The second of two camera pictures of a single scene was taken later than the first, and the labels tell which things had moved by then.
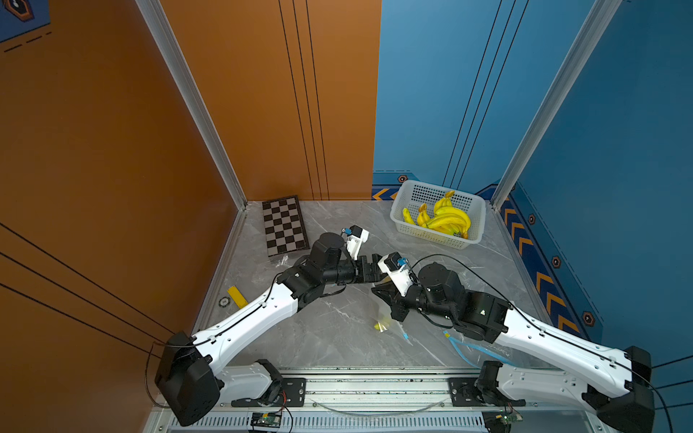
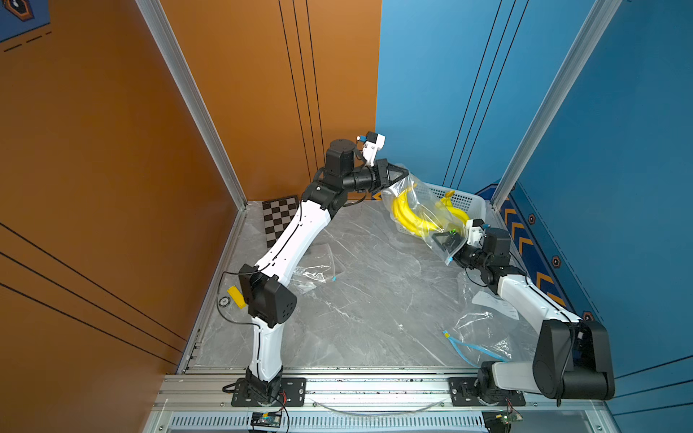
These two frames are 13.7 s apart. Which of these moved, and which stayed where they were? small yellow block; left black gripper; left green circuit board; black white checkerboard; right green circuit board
Moved: left black gripper
Stayed: black white checkerboard; left green circuit board; right green circuit board; small yellow block
